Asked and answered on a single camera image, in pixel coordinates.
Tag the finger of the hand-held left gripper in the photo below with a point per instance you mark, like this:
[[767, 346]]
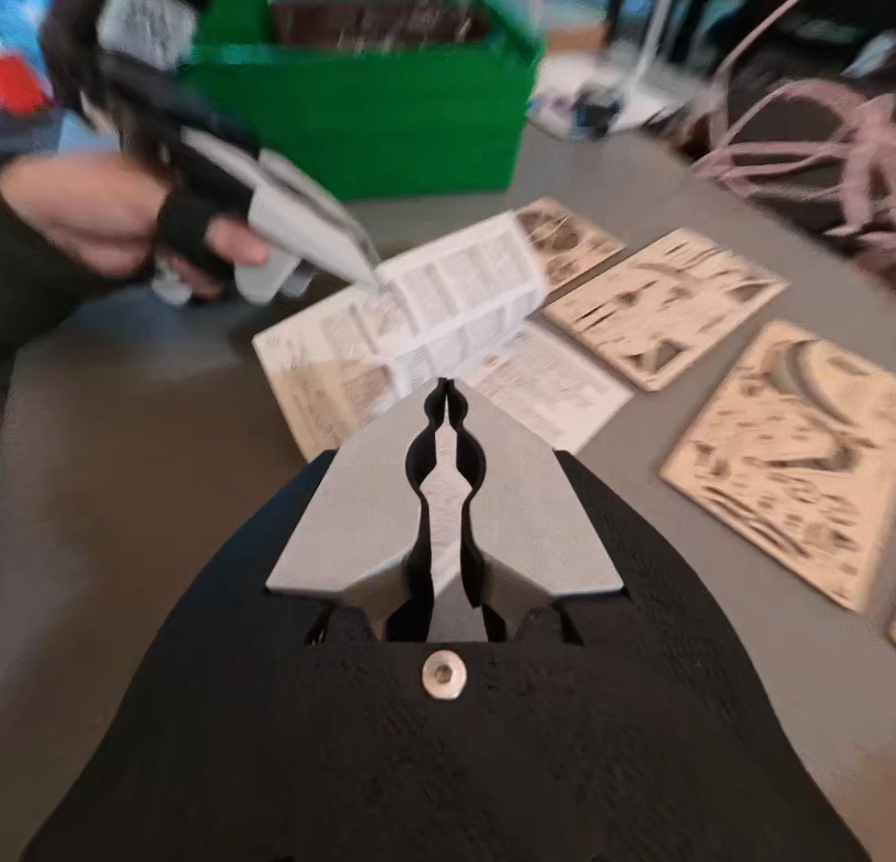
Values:
[[280, 172], [308, 235]]

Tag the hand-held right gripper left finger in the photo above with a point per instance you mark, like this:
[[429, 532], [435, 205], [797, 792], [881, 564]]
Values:
[[350, 526]]

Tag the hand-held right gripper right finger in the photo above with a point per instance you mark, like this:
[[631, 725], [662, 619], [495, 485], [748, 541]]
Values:
[[539, 526]]

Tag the white instruction booklet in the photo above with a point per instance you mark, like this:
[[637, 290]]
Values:
[[455, 295]]

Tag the person's left hand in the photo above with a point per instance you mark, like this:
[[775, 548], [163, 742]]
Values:
[[84, 211]]

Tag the green plastic crate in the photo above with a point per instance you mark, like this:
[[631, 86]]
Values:
[[364, 127]]

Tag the red object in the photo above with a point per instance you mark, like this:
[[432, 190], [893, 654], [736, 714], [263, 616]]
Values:
[[21, 81]]

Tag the laser-cut wooden sheet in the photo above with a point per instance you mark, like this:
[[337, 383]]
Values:
[[791, 456], [567, 239], [665, 302]]

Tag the small blue black clip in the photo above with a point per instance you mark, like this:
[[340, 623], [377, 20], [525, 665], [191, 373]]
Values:
[[598, 114]]

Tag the white clipboard stand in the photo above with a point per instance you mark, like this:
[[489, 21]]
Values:
[[630, 99]]

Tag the black bag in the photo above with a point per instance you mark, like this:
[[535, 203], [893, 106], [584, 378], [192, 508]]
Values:
[[791, 155]]

